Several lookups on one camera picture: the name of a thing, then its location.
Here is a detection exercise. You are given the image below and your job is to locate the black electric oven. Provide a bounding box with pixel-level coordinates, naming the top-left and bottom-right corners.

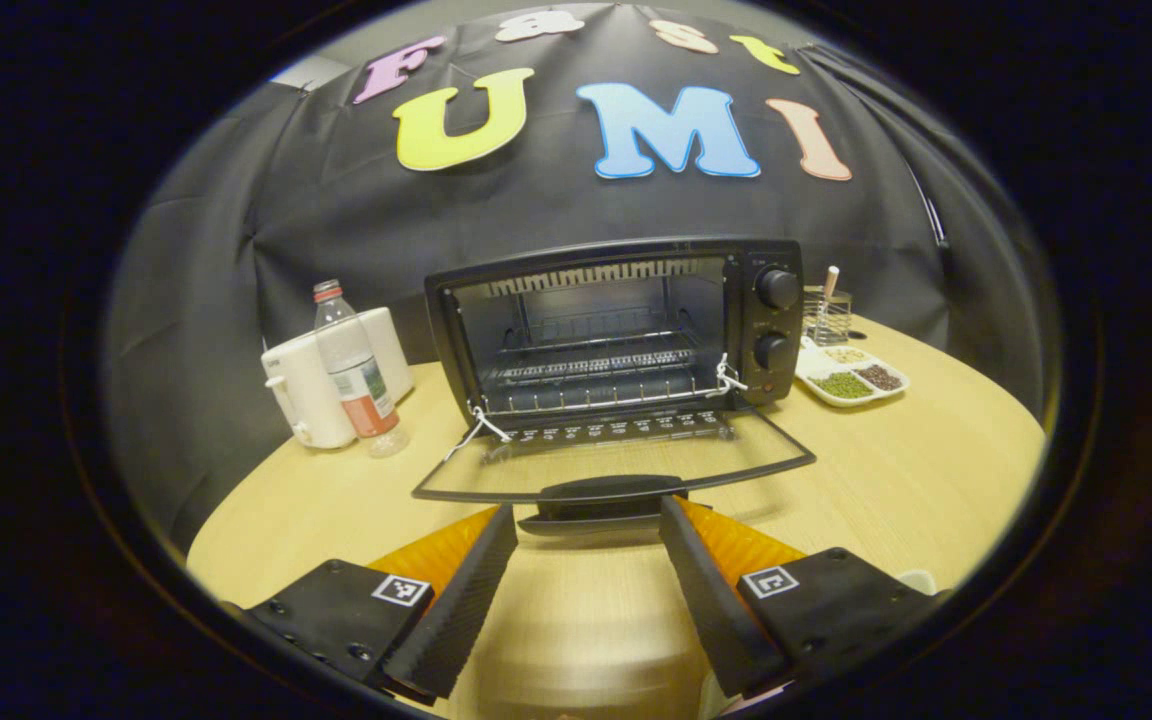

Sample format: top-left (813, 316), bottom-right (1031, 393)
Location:
top-left (413, 237), bottom-right (817, 536)

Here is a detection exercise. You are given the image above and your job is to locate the black backdrop cloth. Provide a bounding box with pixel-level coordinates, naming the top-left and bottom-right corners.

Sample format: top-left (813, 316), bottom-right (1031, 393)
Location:
top-left (101, 5), bottom-right (1062, 556)

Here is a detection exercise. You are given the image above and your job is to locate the white divided tray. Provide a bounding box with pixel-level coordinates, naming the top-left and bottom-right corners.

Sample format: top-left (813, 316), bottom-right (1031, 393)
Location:
top-left (794, 338), bottom-right (910, 409)

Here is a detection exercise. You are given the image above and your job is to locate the clear plastic bottle red label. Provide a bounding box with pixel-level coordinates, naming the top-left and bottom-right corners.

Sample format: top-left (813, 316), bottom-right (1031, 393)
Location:
top-left (313, 279), bottom-right (410, 459)

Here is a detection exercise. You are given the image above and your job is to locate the white string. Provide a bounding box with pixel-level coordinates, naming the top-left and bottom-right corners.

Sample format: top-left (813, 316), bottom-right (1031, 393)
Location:
top-left (444, 405), bottom-right (514, 461)
top-left (704, 353), bottom-right (750, 399)

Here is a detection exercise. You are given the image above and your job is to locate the white toaster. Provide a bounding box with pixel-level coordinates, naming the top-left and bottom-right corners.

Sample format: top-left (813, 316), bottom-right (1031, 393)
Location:
top-left (261, 307), bottom-right (415, 449)

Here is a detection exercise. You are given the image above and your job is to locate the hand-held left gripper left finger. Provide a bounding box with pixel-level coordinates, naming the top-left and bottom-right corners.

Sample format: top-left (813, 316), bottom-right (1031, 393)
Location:
top-left (226, 503), bottom-right (520, 706)

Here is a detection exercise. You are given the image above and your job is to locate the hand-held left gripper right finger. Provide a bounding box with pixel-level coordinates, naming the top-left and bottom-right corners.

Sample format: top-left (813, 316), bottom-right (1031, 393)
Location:
top-left (658, 495), bottom-right (947, 701)

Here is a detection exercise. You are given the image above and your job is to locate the heap of green beans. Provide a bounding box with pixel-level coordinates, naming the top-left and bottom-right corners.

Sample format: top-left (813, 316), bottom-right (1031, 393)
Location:
top-left (811, 372), bottom-right (874, 400)

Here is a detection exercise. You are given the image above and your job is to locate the wire mesh basket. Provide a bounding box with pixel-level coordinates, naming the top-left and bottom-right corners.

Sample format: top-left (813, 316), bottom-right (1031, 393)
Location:
top-left (802, 285), bottom-right (853, 346)

